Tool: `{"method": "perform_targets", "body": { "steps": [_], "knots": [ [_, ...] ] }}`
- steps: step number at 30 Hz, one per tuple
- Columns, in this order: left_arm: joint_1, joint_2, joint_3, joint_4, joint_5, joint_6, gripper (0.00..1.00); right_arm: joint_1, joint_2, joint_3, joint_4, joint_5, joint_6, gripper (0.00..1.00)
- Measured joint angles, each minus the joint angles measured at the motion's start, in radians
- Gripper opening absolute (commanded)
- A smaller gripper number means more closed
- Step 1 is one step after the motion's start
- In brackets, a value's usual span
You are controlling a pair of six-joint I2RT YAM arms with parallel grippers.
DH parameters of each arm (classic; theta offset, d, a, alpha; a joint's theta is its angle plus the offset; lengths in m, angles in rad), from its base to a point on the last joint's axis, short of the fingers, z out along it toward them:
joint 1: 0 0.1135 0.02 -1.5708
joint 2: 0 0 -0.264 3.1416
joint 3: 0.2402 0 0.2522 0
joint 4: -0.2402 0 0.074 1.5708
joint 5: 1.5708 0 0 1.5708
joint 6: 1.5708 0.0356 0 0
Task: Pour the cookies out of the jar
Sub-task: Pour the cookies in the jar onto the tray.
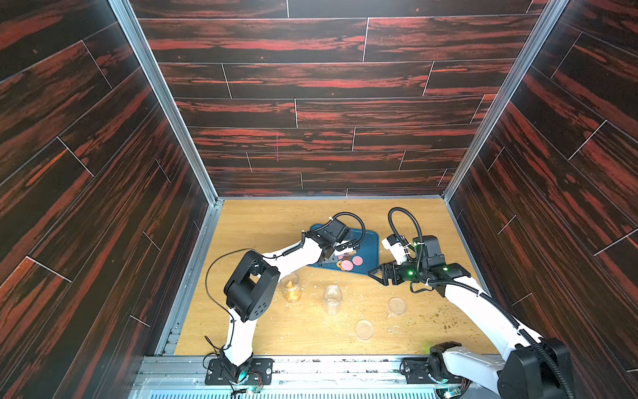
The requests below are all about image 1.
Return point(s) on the aluminium frame post right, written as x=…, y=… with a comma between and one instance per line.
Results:
x=538, y=36

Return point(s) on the aluminium frame post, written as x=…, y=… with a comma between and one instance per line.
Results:
x=136, y=38
x=538, y=36

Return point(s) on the aluminium frame post left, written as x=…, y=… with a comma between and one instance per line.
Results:
x=136, y=38

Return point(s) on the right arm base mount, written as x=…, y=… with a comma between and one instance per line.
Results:
x=433, y=369

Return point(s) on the clear jar with yellow cookies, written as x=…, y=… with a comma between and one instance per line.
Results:
x=290, y=288

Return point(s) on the clear jar with mixed cookies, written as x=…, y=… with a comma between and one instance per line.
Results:
x=332, y=300

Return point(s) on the pink round cookie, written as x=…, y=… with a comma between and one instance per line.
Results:
x=347, y=265
x=358, y=260

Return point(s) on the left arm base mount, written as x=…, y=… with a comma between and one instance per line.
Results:
x=249, y=377

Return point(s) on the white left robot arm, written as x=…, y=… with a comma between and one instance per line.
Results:
x=251, y=287

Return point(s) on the teal plastic tray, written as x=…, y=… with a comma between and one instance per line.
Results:
x=368, y=250

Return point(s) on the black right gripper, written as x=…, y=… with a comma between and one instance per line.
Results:
x=395, y=272

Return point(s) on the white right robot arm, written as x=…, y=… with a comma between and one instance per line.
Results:
x=530, y=366

